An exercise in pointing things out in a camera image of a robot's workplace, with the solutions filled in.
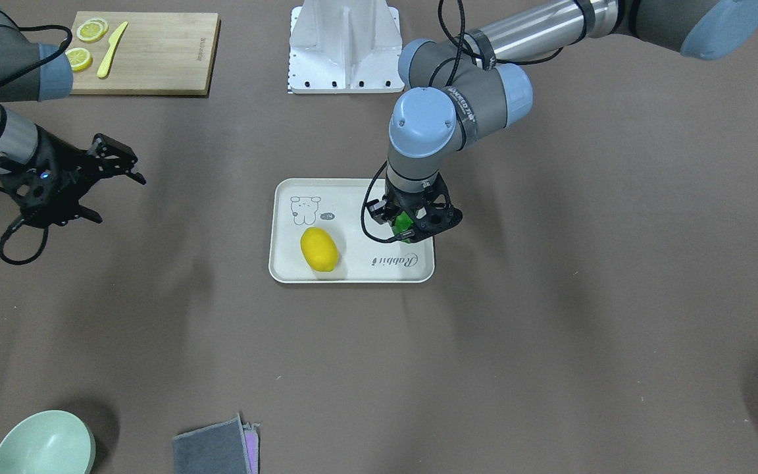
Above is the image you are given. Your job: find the lemon slice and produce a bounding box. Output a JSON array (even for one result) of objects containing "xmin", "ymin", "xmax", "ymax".
[
  {"xmin": 76, "ymin": 17, "xmax": 109, "ymax": 44},
  {"xmin": 65, "ymin": 47, "xmax": 93, "ymax": 72}
]

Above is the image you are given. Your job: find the cream rabbit tray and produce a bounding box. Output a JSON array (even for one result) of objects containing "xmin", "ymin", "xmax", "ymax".
[{"xmin": 268, "ymin": 179, "xmax": 436, "ymax": 283}]

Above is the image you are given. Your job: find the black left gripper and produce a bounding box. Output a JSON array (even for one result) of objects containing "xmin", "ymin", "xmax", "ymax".
[{"xmin": 365, "ymin": 173, "xmax": 463, "ymax": 243}]

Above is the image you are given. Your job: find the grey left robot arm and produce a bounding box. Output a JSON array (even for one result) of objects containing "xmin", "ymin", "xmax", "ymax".
[{"xmin": 360, "ymin": 1, "xmax": 758, "ymax": 244}]

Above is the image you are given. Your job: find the grey folded cloth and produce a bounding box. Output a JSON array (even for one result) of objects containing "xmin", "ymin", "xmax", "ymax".
[{"xmin": 172, "ymin": 415, "xmax": 261, "ymax": 473}]

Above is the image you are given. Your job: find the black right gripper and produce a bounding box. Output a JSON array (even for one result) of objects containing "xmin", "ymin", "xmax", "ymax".
[{"xmin": 0, "ymin": 128, "xmax": 147, "ymax": 228}]

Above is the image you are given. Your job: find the mint green bowl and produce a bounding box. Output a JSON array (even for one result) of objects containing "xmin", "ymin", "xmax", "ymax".
[{"xmin": 0, "ymin": 410, "xmax": 97, "ymax": 473}]

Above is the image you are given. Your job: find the yellow plastic knife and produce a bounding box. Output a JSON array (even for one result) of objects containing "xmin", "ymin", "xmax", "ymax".
[{"xmin": 97, "ymin": 21, "xmax": 129, "ymax": 79}]

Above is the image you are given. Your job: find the yellow lemon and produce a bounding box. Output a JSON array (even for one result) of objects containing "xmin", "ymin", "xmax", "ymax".
[{"xmin": 300, "ymin": 227, "xmax": 339, "ymax": 273}]

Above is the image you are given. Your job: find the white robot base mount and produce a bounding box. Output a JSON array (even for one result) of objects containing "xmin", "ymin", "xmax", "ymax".
[{"xmin": 287, "ymin": 1, "xmax": 404, "ymax": 94}]

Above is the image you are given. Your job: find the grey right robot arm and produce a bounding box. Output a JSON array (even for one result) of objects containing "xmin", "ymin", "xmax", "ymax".
[{"xmin": 0, "ymin": 9, "xmax": 145, "ymax": 228}]

